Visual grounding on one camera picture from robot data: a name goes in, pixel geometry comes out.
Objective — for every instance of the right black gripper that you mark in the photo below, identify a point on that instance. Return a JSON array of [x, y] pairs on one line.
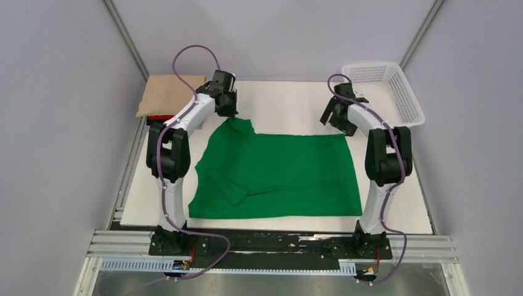
[[349, 128]]

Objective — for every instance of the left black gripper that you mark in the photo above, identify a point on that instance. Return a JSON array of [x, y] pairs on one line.
[[232, 112]]

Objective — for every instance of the green t shirt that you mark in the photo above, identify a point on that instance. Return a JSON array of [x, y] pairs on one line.
[[243, 174]]

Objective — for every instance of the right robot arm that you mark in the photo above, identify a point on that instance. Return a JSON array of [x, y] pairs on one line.
[[388, 160]]

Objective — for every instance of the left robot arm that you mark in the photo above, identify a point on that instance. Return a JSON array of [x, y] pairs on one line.
[[168, 152]]

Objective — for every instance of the white plastic basket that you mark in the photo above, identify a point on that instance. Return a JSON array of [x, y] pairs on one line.
[[385, 86]]

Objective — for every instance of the folded beige t shirt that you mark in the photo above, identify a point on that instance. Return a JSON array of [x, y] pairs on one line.
[[164, 95]]

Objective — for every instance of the folded red t shirt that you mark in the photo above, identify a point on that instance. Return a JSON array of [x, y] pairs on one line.
[[160, 117]]

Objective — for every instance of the folded black t shirt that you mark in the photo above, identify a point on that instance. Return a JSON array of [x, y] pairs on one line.
[[150, 121]]

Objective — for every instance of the left corner metal strip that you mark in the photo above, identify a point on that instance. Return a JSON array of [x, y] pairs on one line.
[[126, 37]]

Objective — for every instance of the corner metal strip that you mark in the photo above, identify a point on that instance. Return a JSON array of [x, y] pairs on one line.
[[421, 32], [126, 37]]

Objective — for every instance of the right corner metal strip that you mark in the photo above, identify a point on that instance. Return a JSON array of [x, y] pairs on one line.
[[421, 32]]

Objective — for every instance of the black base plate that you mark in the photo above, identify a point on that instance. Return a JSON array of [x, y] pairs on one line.
[[222, 248]]

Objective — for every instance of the white slotted cable duct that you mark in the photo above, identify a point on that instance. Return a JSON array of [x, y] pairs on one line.
[[342, 268]]

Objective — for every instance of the aluminium frame rail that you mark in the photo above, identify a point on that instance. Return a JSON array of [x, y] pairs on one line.
[[135, 244]]

